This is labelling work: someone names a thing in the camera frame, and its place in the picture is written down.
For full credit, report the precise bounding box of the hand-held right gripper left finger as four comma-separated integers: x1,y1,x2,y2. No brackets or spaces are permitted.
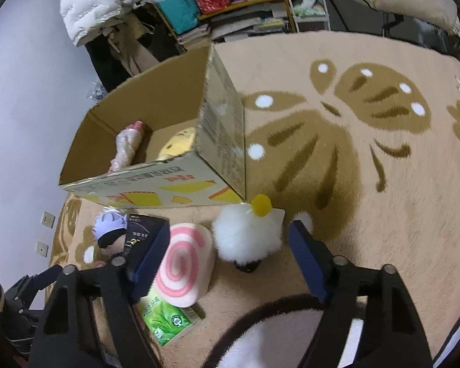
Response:
29,218,172,368

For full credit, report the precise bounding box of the beige printed blanket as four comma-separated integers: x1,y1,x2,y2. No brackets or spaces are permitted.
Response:
48,29,460,368

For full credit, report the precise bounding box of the beige coat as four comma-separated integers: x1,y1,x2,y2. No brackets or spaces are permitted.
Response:
107,19,162,78

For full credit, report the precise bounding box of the pink plush toy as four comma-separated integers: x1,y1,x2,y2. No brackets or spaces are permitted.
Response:
107,121,148,173

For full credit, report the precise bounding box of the white puffer jacket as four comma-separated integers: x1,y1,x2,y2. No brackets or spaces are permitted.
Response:
59,0,144,47

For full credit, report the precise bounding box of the plastic bag of toys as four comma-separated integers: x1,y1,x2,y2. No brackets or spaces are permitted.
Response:
86,82,108,102

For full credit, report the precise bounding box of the white fluffy plush toy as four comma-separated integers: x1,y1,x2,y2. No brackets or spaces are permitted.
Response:
211,194,286,273

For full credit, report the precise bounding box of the yellow plush toy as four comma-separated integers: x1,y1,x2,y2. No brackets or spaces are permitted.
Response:
156,126,197,162

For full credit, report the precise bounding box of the black coat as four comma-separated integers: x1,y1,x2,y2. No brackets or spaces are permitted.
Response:
86,38,133,93

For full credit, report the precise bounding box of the white-haired plush doll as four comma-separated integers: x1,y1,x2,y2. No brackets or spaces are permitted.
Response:
92,207,129,257

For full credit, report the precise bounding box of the cardboard box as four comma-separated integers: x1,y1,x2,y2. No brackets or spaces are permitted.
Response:
59,44,248,209

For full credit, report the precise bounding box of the teal bag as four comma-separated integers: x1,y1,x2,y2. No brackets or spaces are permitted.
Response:
153,0,202,35

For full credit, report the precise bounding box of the green tissue pack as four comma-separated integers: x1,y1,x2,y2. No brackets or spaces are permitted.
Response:
136,287,202,347

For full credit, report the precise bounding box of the white trolley cart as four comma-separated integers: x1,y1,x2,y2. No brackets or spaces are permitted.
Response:
282,0,330,33

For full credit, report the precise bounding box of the stack of books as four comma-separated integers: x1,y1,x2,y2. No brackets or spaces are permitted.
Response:
176,11,292,52

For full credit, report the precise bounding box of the wooden shelf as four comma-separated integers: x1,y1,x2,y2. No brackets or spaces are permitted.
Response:
128,0,297,52

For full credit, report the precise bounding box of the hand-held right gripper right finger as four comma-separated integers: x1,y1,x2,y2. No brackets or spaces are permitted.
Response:
289,220,434,368

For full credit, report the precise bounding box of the pink swirl plush roll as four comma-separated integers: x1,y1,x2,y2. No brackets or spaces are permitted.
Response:
151,220,215,309

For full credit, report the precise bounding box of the small black box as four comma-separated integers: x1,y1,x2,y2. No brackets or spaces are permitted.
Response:
123,214,166,273

